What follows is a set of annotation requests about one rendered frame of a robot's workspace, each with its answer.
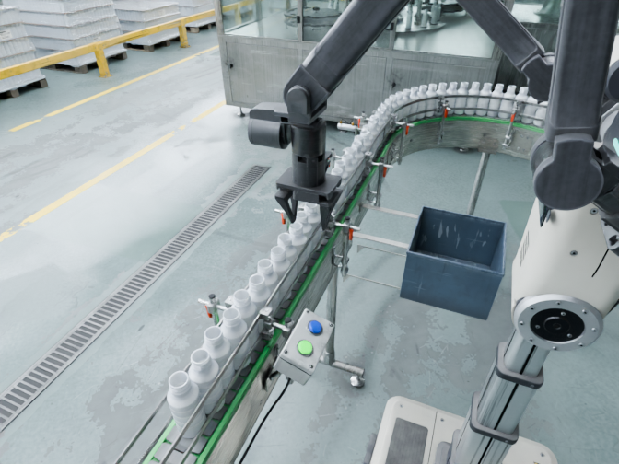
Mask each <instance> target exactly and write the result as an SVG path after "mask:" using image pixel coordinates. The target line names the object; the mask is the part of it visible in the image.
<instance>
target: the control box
mask: <svg viewBox="0 0 619 464"><path fill-rule="evenodd" d="M314 320H315V321H318V322H319V323H320V324H321V332H320V333H313V332H312V331H310V328H309V324H310V323H311V322H312V321H314ZM333 328H334V324H332V323H331V322H330V321H328V320H326V319H324V318H322V317H320V316H318V315H317V314H315V313H313V312H312V311H310V310H308V309H305V310H304V312H303V314H302V316H301V317H300V319H299V321H298V324H297V325H296V327H295V329H294V330H293V332H292V333H291V335H290V337H289V339H288V341H287V342H286V345H285V347H284V349H283V350H282V352H281V354H280V355H279V357H278V358H277V360H276V362H275V364H274V366H273V367H272V369H271V371H270V373H269V375H268V376H267V378H266V380H265V386H266V392H268V390H269V388H270V387H271V386H272V384H273V382H274V379H275V378H276V377H278V376H280V375H281V374H284V375H286V376H287V377H288V381H287V383H286V386H285V388H284V389H283V391H282V392H281V394H280V395H279V397H278V398H277V399H276V401H275V402H274V404H273V405H272V407H271V408H270V410H269V411H268V412H267V413H266V415H265V416H264V418H263V420H262V422H261V423H260V425H259V427H258V428H257V430H256V432H255V434H254V436H253V438H252V439H251V441H250V443H249V445H248V447H247V448H246V450H245V452H244V454H243V456H242V458H241V460H240V461H239V464H241V463H242V461H243V460H244V459H245V457H246V455H247V453H248V451H249V449H250V447H251V445H252V443H253V441H254V439H255V437H256V435H257V434H258V433H259V431H260V429H261V427H262V426H263V423H264V422H265V420H266V418H267V417H268V415H269V414H270V412H271V411H272V409H273V408H274V406H275V405H276V403H277V402H279V400H280V399H281V398H282V396H283V395H284V393H285V392H286V389H287V387H288V385H289V383H290V381H291V379H293V380H295V381H296V382H297V383H299V384H300V385H302V386H304V385H305V384H306V382H307V381H308V380H309V378H310V376H311V375H312V374H313V372H314V370H315V368H316V366H317V364H318V362H319V360H320V358H321V355H322V352H323V350H324V348H325V346H326V344H327V342H328V340H329V338H330V336H331V334H332V332H333ZM302 341H308V342H310V344H311V346H312V350H311V352H310V353H309V354H303V353H302V352H301V351H300V350H299V349H298V345H299V343H300V342H302ZM275 370H276V371H275Z"/></svg>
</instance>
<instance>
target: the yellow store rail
mask: <svg viewBox="0 0 619 464"><path fill-rule="evenodd" d="M214 15H215V10H214V9H212V10H208V11H205V12H202V13H199V14H195V15H192V16H188V17H182V18H178V19H176V20H172V21H170V22H166V23H163V24H159V25H156V26H153V27H149V28H146V29H140V30H137V31H134V32H130V33H127V34H123V35H120V36H117V37H113V38H110V39H106V40H104V41H96V42H92V43H90V44H88V45H84V46H81V47H77V48H74V49H71V50H68V51H64V52H58V53H55V54H52V55H48V56H45V57H41V58H39V59H35V60H32V61H28V62H25V63H22V64H16V65H12V66H9V67H6V68H3V69H0V80H2V79H6V78H9V77H11V76H14V75H20V74H23V73H27V72H29V71H32V70H36V69H39V68H42V67H44V66H48V65H51V64H57V63H60V62H62V61H66V60H69V59H72V58H76V57H78V56H81V55H84V54H88V53H91V52H94V53H95V56H96V60H97V63H98V67H99V72H100V75H99V77H104V78H107V77H110V76H112V75H113V74H110V72H109V68H108V65H107V62H106V58H105V54H104V51H103V50H104V49H106V48H109V47H111V46H114V45H118V44H121V43H124V42H127V41H132V40H136V39H139V38H142V37H145V36H148V35H151V34H154V33H158V32H160V31H163V30H167V29H172V28H176V27H178V29H179V33H180V39H181V46H180V48H188V47H191V45H190V44H189V45H188V40H187V34H186V28H185V25H186V24H188V23H191V22H194V21H197V20H200V19H203V18H207V17H211V16H214Z"/></svg>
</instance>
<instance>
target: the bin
mask: <svg viewBox="0 0 619 464"><path fill-rule="evenodd" d="M363 208H367V209H371V210H376V211H380V212H384V213H389V214H394V215H401V216H406V217H411V218H414V219H417V221H416V224H415V229H414V232H413V235H412V237H411V240H410V243H409V244H405V243H401V242H397V241H393V240H388V239H385V238H377V237H373V236H370V235H365V234H361V233H357V232H353V237H356V238H363V239H367V240H371V241H375V242H379V243H383V244H387V245H391V246H394V247H399V248H403V249H407V251H406V254H407V255H406V256H405V255H402V254H398V253H393V252H389V251H386V250H382V249H375V248H371V247H367V246H363V245H359V244H357V252H356V253H358V252H359V251H361V250H362V249H363V248H368V249H374V250H378V251H382V252H387V253H390V254H394V255H398V256H402V257H405V258H406V261H405V266H404V271H403V281H402V286H401V288H400V287H396V286H393V285H389V284H383V283H379V282H376V281H372V280H369V279H365V278H361V277H358V276H354V275H351V274H346V277H343V282H344V281H345V280H346V279H348V278H349V277H350V276H351V277H355V278H358V279H361V280H365V281H369V282H372V283H375V284H382V285H386V286H389V287H392V288H396V289H400V290H401V292H400V296H399V297H401V298H405V299H408V300H412V301H415V302H418V303H422V304H426V305H430V306H432V307H439V308H442V309H446V310H449V311H452V312H456V313H460V314H463V315H466V316H470V317H474V318H477V319H483V320H487V318H488V316H489V313H490V310H491V307H492V306H493V303H494V300H495V298H496V293H497V290H498V288H499V286H500V283H501V281H502V278H503V277H504V276H505V263H506V241H507V222H502V221H497V220H493V219H488V218H483V217H479V216H474V215H466V214H461V213H456V212H452V211H447V210H442V209H438V208H433V207H428V206H424V205H422V208H421V211H420V214H419V215H414V214H409V213H406V212H401V211H396V210H392V209H387V208H383V207H378V206H374V205H369V204H364V203H363V201H362V203H361V204H360V212H359V213H361V211H362V209H363Z"/></svg>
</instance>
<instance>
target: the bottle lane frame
mask: <svg viewBox="0 0 619 464"><path fill-rule="evenodd" d="M392 141H393V140H392V138H391V139H390V140H389V141H388V143H387V144H386V145H385V147H384V148H383V150H382V151H381V154H380V156H379V158H378V159H377V161H376V162H375V163H379V162H380V157H385V158H384V161H385V165H387V160H388V153H389V151H390V149H391V146H392ZM378 168H379V167H378V166H373V168H372V169H371V170H370V173H369V175H368V176H367V177H366V179H365V181H363V184H362V186H361V187H360V189H359V191H358V192H357V194H356V195H355V198H354V200H352V202H351V204H350V205H349V207H348V209H347V210H346V212H345V214H344V215H343V218H342V219H341V221H339V223H341V224H343V223H344V222H345V217H346V216H349V217H350V221H351V226H356V227H359V226H360V224H361V222H362V220H363V218H364V216H365V215H366V213H367V211H368V209H367V208H363V209H362V211H361V213H359V212H360V204H361V203H362V201H363V203H364V204H369V205H371V202H369V201H368V200H367V197H368V193H369V199H370V200H371V201H373V199H374V198H375V195H376V194H374V193H370V192H369V191H368V185H369V184H370V191H373V192H377V187H378V178H379V170H378ZM335 227H336V229H335V230H334V233H333V236H332V237H331V238H330V239H328V242H327V244H326V246H324V249H323V251H322V252H319V253H320V254H321V255H320V256H319V258H318V259H317V260H315V261H316V262H315V264H314V265H313V267H310V268H311V270H310V272H309V274H305V275H307V278H306V279H305V281H304V283H300V284H302V286H301V287H300V288H299V290H298V291H294V292H296V293H297V294H296V296H295V297H294V299H293V300H289V301H291V304H290V306H289V307H288V309H283V310H284V311H285V312H286V313H285V315H284V316H283V317H282V319H277V320H279V324H282V325H285V318H286V317H290V318H292V321H294V322H295V327H296V325H297V324H298V321H299V319H300V317H301V316H302V314H303V312H304V310H305V309H308V310H310V311H312V312H313V313H314V311H315V309H316V307H317V306H318V304H319V302H320V300H321V298H322V296H323V294H324V292H325V290H326V288H327V286H328V284H329V282H330V281H331V280H332V278H333V275H334V273H335V271H336V269H337V267H336V266H334V265H333V264H332V257H333V245H335V254H336V255H340V256H343V245H344V232H343V228H342V227H339V226H335ZM263 341H265V342H266V345H265V347H264V348H263V351H262V352H256V351H254V352H256V353H258V354H259V355H260V356H259V357H258V359H257V361H256V362H255V364H249V365H251V366H252V369H251V371H250V373H249V374H248V375H247V376H246V377H242V378H244V382H243V384H242V385H241V387H240V389H239V390H234V389H232V391H234V392H236V396H235V398H234V399H233V401H232V402H231V403H230V405H227V404H224V406H226V407H227V410H226V412H225V414H224V415H223V417H222V419H221V420H220V421H218V420H215V419H212V420H214V421H215V422H217V427H216V429H215V431H214V432H213V433H212V435H211V436H205V435H202V436H203V437H204V438H206V439H207V441H208V442H207V443H206V445H205V447H204V449H203V451H202V452H201V454H195V453H192V452H191V453H192V454H193V455H194V456H196V457H197V460H196V461H195V463H194V464H234V463H235V461H236V459H237V457H238V455H239V453H240V451H241V450H242V448H243V446H244V444H245V442H246V440H247V438H248V436H249V434H250V432H251V430H252V428H253V426H254V425H255V423H256V421H257V419H258V417H259V416H260V414H261V412H262V410H263V407H264V405H265V403H266V402H267V400H268V399H269V397H270V395H271V393H272V391H273V389H274V386H275V384H276V383H277V381H278V379H279V378H280V376H281V375H280V376H278V377H276V378H275V379H274V382H273V384H272V386H271V387H270V388H269V390H268V392H266V386H265V380H266V378H267V376H268V375H269V373H270V371H271V369H272V367H273V366H274V364H275V358H276V356H274V348H275V347H276V345H277V344H278V348H279V349H278V353H279V354H281V352H282V350H283V349H284V347H285V345H286V338H284V337H283V336H282V330H279V329H275V330H274V335H273V338H271V340H269V341H266V340H263ZM239 377H240V376H239ZM175 425H176V424H175V421H174V419H173V420H172V422H171V423H170V425H169V427H168V428H167V429H166V431H165V432H164V434H163V435H162V437H160V439H159V440H158V442H157V443H156V445H155V446H154V448H153V449H152V450H151V452H150V453H149V455H148V456H147V458H146V460H145V461H144V462H143V464H148V463H149V461H150V460H153V461H157V462H160V461H158V460H157V459H156V458H155V457H154V455H155V454H156V452H157V451H158V449H159V447H160V446H161V444H162V443H168V444H171V442H169V441H168V440H167V439H166V437H167V436H168V434H169V432H170V431H171V429H172V428H173V426H175Z"/></svg>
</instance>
